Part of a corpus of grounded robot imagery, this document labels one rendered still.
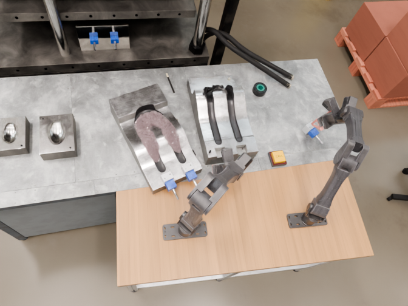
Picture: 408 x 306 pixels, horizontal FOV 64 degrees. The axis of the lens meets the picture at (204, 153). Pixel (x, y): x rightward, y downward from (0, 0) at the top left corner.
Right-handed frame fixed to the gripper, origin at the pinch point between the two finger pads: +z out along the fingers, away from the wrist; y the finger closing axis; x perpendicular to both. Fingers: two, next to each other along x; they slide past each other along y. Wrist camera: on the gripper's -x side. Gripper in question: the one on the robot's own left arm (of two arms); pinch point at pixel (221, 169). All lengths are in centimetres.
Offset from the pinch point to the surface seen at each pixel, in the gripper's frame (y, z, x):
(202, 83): -2, 24, -45
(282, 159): -33.3, 1.4, 0.1
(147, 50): 23, 47, -70
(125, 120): 41, 13, -29
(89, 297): 77, 55, 74
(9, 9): 88, 27, -88
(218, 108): -5.3, 10.1, -29.3
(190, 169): 15.7, -2.5, -2.5
